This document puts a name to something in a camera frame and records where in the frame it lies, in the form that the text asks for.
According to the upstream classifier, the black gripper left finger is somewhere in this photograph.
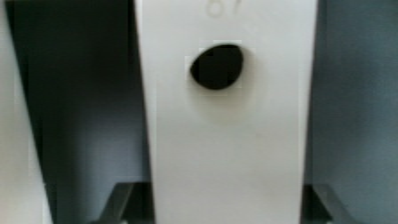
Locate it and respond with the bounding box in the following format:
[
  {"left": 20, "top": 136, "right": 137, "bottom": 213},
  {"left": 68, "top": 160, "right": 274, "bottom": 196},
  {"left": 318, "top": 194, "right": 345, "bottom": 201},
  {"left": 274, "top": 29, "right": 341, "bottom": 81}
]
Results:
[{"left": 94, "top": 182, "right": 153, "bottom": 224}]

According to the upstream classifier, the white chair seat part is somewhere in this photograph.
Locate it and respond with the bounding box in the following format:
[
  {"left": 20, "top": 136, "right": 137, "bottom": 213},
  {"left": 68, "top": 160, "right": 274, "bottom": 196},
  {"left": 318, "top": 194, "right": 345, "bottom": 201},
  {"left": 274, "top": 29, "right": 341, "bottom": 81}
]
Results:
[{"left": 0, "top": 0, "right": 53, "bottom": 224}]

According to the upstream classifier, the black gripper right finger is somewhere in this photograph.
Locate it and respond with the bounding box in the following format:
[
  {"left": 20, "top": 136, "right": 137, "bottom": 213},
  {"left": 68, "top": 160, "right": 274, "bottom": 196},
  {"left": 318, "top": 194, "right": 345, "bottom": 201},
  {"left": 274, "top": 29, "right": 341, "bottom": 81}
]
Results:
[{"left": 300, "top": 184, "right": 355, "bottom": 224}]

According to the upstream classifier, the white chair back frame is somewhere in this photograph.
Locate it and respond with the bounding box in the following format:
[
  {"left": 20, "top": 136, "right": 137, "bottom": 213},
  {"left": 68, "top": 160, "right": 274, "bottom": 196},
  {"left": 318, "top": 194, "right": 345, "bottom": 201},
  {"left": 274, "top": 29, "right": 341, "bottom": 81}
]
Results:
[{"left": 135, "top": 0, "right": 318, "bottom": 224}]

